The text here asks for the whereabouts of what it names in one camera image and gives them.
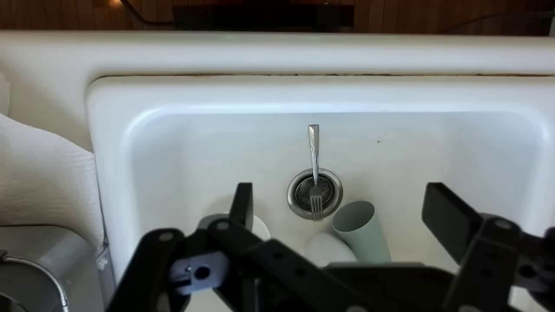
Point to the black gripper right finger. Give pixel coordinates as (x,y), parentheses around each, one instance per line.
(496,260)

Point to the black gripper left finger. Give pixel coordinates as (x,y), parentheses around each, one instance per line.
(260,270)

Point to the pale teal plastic cup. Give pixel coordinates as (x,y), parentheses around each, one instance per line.
(364,236)

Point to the white ceramic kitchen sink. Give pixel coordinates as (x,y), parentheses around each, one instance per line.
(201,144)

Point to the white paper towel sheet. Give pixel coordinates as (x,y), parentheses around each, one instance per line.
(45,178)

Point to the black box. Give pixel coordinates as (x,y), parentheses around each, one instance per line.
(260,14)

